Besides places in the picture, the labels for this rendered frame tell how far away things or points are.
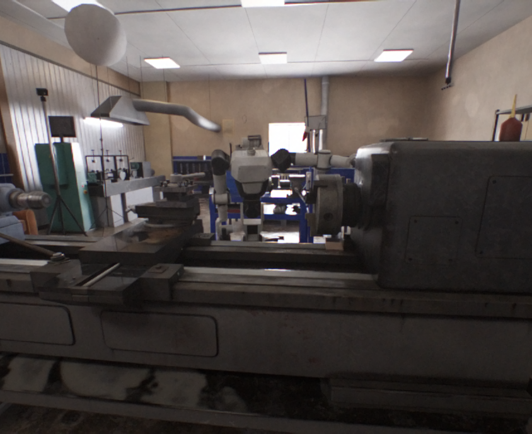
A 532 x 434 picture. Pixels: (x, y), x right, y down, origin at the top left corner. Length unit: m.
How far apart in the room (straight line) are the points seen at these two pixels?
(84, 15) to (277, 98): 5.08
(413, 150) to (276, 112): 7.44
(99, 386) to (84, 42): 4.23
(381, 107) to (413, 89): 0.95
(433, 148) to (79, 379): 1.56
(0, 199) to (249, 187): 1.27
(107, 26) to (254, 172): 3.50
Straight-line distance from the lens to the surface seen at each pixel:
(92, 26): 4.79
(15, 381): 1.61
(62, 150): 5.41
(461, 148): 1.02
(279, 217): 2.93
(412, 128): 8.86
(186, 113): 6.74
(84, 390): 1.42
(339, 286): 1.03
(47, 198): 1.61
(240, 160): 1.77
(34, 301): 1.45
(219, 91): 8.63
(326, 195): 1.03
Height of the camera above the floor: 1.29
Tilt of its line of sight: 13 degrees down
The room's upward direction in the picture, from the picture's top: straight up
